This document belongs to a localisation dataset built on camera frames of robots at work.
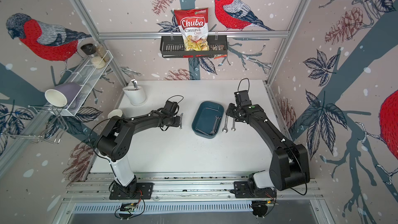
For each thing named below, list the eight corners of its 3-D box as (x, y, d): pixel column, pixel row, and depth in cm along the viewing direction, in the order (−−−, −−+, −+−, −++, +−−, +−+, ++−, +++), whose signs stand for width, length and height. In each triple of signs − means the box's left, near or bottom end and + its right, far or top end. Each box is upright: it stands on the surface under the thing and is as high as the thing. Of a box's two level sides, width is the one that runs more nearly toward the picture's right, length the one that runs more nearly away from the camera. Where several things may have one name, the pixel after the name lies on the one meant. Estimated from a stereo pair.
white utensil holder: (128, 105, 110) (120, 93, 100) (132, 95, 116) (125, 83, 106) (144, 105, 110) (138, 93, 100) (147, 95, 116) (142, 83, 106)
